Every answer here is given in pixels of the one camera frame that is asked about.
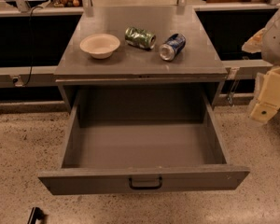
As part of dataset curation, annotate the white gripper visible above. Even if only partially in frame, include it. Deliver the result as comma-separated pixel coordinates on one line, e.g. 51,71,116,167
242,28,280,124

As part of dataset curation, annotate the blue pepsi can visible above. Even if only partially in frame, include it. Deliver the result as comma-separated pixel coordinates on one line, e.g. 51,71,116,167
159,34,186,62

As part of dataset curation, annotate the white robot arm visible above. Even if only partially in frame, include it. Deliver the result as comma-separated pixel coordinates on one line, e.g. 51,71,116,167
242,8,280,124

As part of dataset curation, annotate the green soda can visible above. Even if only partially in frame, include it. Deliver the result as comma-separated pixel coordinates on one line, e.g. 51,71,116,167
125,27,156,49

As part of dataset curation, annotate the grey open top drawer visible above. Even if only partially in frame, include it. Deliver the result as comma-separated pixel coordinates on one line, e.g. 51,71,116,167
39,84,249,195

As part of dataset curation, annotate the grey metal cabinet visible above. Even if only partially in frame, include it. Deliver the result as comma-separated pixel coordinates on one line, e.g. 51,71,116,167
55,6,227,109

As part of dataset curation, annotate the white paper bowl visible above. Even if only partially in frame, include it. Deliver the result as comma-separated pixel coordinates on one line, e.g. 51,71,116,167
79,34,120,59

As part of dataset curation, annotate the black object on floor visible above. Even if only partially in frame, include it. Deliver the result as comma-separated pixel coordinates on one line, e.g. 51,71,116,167
27,207,45,224

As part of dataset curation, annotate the black drawer handle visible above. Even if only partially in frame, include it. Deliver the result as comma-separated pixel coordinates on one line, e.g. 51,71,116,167
128,177,162,190

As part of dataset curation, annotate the black power cable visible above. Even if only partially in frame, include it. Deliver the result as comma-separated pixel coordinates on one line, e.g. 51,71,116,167
21,5,45,87

